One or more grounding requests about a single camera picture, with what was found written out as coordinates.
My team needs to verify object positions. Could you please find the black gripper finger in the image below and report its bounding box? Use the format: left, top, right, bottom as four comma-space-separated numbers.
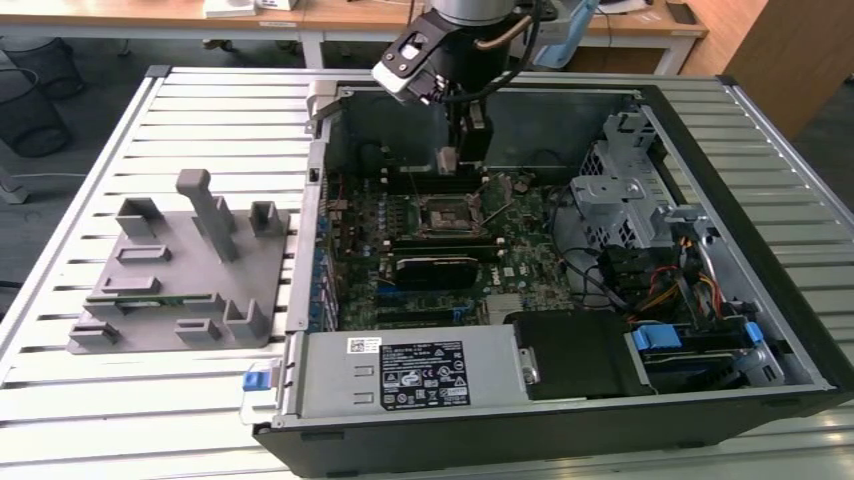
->
461, 102, 495, 175
446, 101, 470, 151

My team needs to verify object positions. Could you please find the silver CPU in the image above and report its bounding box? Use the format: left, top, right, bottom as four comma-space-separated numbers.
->
437, 146, 463, 177

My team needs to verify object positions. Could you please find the CPU socket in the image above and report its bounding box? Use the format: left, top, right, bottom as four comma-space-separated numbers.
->
411, 193, 486, 237

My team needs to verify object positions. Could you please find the pale blue teach pendant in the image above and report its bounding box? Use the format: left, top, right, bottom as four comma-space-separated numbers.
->
533, 0, 601, 69

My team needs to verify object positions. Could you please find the black case fan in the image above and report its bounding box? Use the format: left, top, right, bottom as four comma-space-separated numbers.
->
355, 141, 387, 175

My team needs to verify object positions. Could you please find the green motherboard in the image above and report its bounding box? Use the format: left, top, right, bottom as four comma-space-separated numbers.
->
319, 167, 580, 332

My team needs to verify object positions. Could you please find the silver metal drive cage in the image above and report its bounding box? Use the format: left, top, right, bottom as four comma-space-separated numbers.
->
570, 110, 677, 251

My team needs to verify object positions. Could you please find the black graphics card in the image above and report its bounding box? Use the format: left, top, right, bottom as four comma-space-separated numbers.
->
393, 255, 481, 292

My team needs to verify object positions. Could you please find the silver chipset heatsink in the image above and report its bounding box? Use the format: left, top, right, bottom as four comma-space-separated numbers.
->
485, 293, 527, 325

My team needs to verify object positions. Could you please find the black plastic air shroud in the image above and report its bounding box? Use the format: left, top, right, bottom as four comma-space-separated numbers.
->
511, 309, 654, 402

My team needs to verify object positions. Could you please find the blue disk carrier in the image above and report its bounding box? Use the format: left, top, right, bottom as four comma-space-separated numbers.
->
630, 321, 764, 357

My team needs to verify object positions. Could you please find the wooden cabinet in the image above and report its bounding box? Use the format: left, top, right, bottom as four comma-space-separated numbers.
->
680, 0, 854, 144

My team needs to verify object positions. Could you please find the grey power supply unit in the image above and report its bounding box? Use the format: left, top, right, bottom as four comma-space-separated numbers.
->
293, 327, 541, 420

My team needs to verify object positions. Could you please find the grey parts rack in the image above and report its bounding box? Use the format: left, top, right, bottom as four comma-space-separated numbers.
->
66, 168, 295, 357

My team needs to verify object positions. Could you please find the green RAM stick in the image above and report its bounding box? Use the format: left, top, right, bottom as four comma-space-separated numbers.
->
114, 293, 217, 308

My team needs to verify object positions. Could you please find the black PC case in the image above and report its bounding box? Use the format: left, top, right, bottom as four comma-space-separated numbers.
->
251, 73, 854, 480

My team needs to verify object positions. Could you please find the black mesh waste bin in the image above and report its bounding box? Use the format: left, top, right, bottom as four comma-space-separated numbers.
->
0, 37, 88, 101
0, 67, 74, 160

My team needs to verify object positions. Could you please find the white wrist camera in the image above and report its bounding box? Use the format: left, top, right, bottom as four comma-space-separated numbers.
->
370, 14, 447, 107

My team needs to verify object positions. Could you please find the wooden desk white frame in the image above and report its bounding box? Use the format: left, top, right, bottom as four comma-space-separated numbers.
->
0, 0, 306, 69
297, 0, 710, 77

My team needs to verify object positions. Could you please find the coloured wire bundle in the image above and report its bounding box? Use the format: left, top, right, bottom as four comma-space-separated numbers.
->
626, 237, 728, 324

